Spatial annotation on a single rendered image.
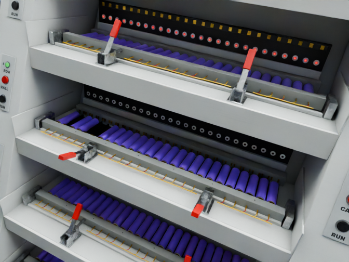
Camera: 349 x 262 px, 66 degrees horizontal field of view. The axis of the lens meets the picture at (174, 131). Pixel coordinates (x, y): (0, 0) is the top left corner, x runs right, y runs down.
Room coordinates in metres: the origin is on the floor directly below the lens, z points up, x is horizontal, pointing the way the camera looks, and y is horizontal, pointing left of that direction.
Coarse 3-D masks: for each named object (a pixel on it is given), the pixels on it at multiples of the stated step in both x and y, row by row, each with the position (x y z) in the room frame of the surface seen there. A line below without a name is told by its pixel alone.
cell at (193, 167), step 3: (198, 156) 0.57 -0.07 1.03; (201, 156) 0.58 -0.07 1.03; (195, 159) 0.57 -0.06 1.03; (198, 159) 0.56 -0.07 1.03; (201, 159) 0.57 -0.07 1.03; (195, 162) 0.55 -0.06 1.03; (198, 162) 0.56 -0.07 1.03; (201, 162) 0.56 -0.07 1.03; (192, 165) 0.54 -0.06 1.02; (195, 165) 0.54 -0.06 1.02; (198, 165) 0.55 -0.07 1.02; (189, 168) 0.53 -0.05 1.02; (192, 168) 0.53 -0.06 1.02; (195, 168) 0.53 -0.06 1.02; (198, 168) 0.55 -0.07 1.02; (192, 171) 0.52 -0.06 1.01; (195, 171) 0.53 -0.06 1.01
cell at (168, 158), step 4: (172, 148) 0.59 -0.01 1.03; (176, 148) 0.59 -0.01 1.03; (168, 152) 0.57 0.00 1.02; (172, 152) 0.57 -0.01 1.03; (176, 152) 0.58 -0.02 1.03; (164, 156) 0.56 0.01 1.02; (168, 156) 0.56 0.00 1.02; (172, 156) 0.57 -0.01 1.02; (164, 160) 0.54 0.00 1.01; (168, 160) 0.55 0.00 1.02
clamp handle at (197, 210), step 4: (204, 196) 0.45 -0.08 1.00; (204, 200) 0.44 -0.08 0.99; (200, 204) 0.42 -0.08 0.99; (204, 204) 0.43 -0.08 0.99; (196, 208) 0.40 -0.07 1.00; (200, 208) 0.40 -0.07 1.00; (192, 212) 0.39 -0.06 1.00; (196, 212) 0.39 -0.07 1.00; (200, 212) 0.40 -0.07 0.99; (196, 216) 0.38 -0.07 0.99
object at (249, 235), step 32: (64, 96) 0.69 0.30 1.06; (32, 128) 0.61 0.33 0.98; (160, 128) 0.65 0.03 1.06; (64, 160) 0.53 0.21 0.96; (96, 160) 0.54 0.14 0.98; (256, 160) 0.58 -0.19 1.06; (128, 192) 0.49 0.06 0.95; (160, 192) 0.48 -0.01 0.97; (288, 192) 0.54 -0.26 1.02; (192, 224) 0.45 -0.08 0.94; (224, 224) 0.43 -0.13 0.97; (256, 224) 0.44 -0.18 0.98; (288, 224) 0.44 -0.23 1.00; (256, 256) 0.42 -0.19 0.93; (288, 256) 0.39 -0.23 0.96
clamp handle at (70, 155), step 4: (84, 148) 0.53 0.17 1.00; (68, 152) 0.49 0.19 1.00; (72, 152) 0.49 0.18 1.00; (76, 152) 0.51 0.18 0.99; (80, 152) 0.51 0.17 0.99; (84, 152) 0.52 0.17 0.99; (60, 156) 0.46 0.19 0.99; (64, 156) 0.47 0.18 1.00; (68, 156) 0.47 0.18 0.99; (72, 156) 0.49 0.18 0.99
